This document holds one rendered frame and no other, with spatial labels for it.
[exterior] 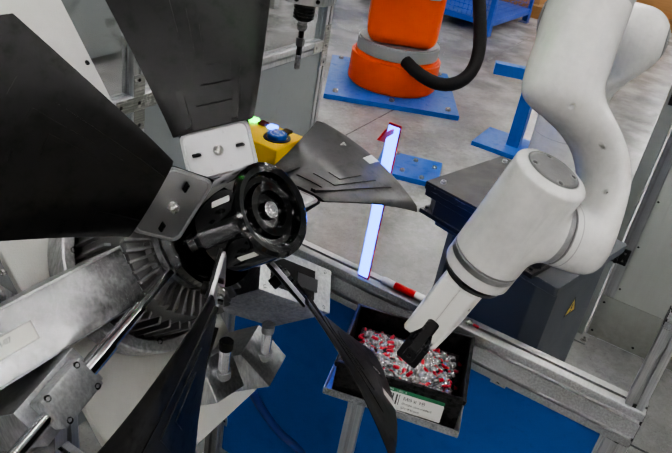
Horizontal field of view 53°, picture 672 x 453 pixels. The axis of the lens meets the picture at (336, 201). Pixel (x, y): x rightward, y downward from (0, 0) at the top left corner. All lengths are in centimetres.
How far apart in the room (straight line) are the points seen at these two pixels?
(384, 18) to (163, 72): 391
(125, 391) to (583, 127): 67
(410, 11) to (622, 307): 265
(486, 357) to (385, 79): 365
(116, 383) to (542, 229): 58
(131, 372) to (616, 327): 222
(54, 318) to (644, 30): 106
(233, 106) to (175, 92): 8
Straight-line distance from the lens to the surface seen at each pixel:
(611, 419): 130
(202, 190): 80
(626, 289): 282
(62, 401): 76
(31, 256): 94
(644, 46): 134
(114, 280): 85
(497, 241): 75
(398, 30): 477
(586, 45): 77
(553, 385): 129
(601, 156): 79
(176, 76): 89
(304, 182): 95
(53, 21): 109
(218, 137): 87
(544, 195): 71
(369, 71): 484
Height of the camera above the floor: 163
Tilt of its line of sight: 29 degrees down
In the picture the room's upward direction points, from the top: 10 degrees clockwise
